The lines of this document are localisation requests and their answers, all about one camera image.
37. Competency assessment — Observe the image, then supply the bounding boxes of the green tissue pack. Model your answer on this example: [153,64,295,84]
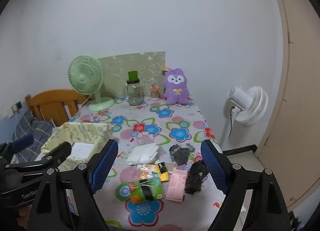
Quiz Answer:
[129,176,165,203]

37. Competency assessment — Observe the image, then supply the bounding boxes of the clear plastic pack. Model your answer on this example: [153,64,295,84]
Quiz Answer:
[136,132,155,145]

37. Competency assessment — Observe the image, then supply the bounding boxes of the floral tablecloth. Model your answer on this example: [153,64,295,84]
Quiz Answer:
[37,96,247,231]

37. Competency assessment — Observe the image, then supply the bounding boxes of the glass mug jar green lid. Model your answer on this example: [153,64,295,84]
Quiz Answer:
[126,71,144,106]

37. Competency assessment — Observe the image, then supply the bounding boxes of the yellow printed packet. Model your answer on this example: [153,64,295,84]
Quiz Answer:
[139,162,170,183]

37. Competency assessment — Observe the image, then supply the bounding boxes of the yellow printed fabric storage box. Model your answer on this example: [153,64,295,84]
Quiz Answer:
[41,122,112,172]

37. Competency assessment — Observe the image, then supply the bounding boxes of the wooden bed headboard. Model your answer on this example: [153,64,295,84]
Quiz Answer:
[25,89,87,127]

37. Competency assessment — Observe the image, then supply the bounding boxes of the white fluffy pack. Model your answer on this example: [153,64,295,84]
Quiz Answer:
[126,142,167,167]

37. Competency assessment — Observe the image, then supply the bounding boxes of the black cloth bundle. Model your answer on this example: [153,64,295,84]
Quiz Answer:
[184,160,209,195]

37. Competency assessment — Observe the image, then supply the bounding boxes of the grey plaid pillow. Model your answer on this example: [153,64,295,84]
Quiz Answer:
[12,117,54,157]

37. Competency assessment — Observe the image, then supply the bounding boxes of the black stand base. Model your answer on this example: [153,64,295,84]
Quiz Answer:
[222,144,257,156]

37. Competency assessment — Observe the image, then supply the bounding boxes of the pink packet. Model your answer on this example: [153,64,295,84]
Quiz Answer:
[165,168,188,203]

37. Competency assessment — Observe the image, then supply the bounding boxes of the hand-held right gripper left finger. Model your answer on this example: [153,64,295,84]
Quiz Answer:
[27,139,119,231]

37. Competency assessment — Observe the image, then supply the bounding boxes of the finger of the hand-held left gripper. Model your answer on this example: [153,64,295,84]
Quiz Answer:
[42,142,72,172]
[0,135,34,158]

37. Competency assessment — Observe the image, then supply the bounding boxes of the green patterned board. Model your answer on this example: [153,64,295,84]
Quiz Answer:
[97,52,166,98]

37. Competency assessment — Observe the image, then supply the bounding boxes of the white charging cable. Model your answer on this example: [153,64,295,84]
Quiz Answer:
[13,111,20,143]

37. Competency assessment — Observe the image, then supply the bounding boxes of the green desk fan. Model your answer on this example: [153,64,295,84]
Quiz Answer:
[68,56,115,112]

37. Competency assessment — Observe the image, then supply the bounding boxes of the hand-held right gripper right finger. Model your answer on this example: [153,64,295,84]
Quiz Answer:
[200,139,292,231]

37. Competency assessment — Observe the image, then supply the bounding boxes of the black fan cord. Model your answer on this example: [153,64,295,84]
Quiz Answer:
[229,106,235,137]

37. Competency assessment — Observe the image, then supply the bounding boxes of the cotton swab container orange lid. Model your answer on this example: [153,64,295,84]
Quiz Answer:
[149,86,160,101]

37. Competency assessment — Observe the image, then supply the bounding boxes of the purple plush bunny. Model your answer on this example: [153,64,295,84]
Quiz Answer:
[161,66,191,105]

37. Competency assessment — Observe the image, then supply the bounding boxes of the grey socks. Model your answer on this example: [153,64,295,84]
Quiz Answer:
[169,143,195,166]

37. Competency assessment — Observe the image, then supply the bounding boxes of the white standing fan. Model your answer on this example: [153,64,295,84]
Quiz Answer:
[221,85,269,144]

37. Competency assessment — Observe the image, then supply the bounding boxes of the flat white pack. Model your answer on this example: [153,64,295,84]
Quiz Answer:
[67,142,94,160]

